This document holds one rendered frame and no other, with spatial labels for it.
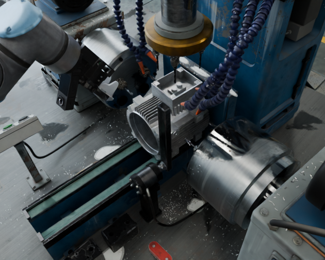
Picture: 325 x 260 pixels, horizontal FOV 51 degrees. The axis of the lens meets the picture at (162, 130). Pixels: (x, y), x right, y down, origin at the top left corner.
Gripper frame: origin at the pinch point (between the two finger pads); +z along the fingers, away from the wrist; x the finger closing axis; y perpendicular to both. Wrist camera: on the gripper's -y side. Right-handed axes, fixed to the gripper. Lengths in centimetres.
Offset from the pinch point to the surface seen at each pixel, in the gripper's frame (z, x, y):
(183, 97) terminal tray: 12.5, -11.1, 14.5
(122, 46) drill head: 8.8, 17.8, 15.2
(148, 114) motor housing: 8.9, -7.7, 3.9
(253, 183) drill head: 8.3, -44.1, 7.7
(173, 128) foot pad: 13.6, -14.7, 5.4
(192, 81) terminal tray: 16.6, -7.1, 20.5
